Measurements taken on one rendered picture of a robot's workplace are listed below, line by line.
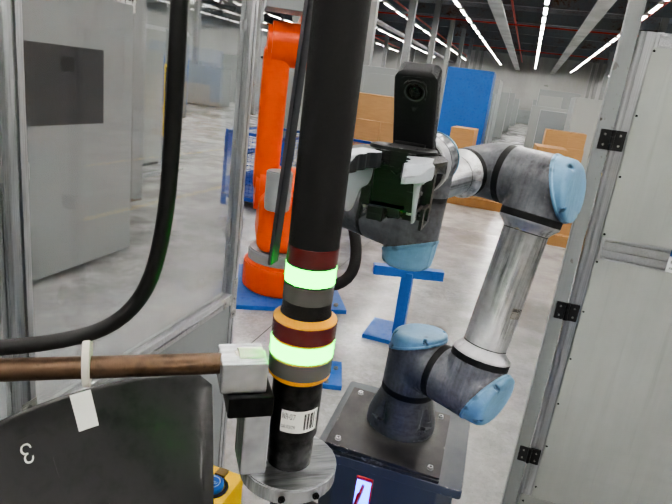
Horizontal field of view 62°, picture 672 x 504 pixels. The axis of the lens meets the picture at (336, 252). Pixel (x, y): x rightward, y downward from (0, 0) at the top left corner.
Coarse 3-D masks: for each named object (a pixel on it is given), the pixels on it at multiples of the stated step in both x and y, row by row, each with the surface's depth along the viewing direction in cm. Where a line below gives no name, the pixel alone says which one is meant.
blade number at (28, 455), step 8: (24, 440) 46; (32, 440) 46; (16, 448) 45; (24, 448) 45; (32, 448) 46; (40, 448) 46; (16, 456) 45; (24, 456) 45; (32, 456) 45; (40, 456) 46; (16, 464) 45; (24, 464) 45; (32, 464) 45; (40, 464) 45; (24, 472) 45
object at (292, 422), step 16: (272, 384) 39; (320, 384) 38; (288, 400) 38; (304, 400) 38; (320, 400) 39; (272, 416) 39; (288, 416) 38; (304, 416) 38; (272, 432) 39; (288, 432) 38; (304, 432) 39; (272, 448) 40; (288, 448) 39; (304, 448) 39; (272, 464) 40; (288, 464) 39; (304, 464) 40
